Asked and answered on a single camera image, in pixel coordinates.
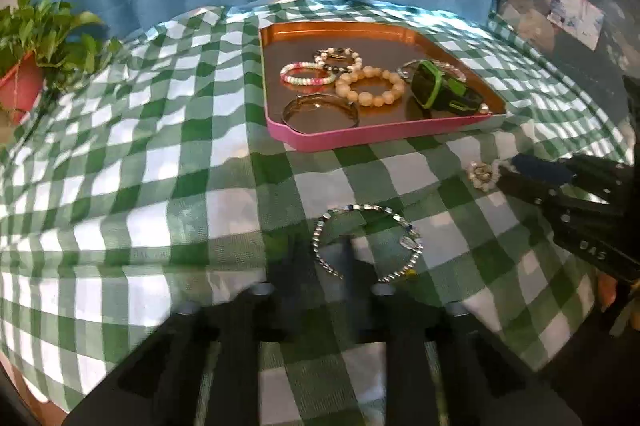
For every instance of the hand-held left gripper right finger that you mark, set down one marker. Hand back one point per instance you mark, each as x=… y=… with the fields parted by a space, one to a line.
x=360 y=306

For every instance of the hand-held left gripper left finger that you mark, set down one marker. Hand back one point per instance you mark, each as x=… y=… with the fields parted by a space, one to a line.
x=280 y=306

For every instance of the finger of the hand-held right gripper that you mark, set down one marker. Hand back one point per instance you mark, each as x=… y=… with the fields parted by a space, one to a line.
x=525 y=187
x=542 y=169

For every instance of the pink metal tray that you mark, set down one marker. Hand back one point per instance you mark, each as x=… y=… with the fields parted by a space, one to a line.
x=380 y=51

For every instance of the dark glass cabinet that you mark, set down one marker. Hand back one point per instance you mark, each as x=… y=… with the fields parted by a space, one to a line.
x=600 y=76

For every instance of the green black watch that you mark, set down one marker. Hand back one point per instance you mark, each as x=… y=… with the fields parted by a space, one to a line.
x=430 y=84

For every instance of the white paper sticker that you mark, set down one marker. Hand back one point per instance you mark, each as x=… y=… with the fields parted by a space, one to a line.
x=575 y=14

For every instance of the green checked tablecloth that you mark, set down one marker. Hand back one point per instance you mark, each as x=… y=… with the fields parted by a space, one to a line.
x=150 y=186

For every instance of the gold bangle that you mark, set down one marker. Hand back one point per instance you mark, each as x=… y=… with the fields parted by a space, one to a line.
x=353 y=114

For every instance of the green potted plant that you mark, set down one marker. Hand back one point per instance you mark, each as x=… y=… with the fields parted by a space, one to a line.
x=45 y=31

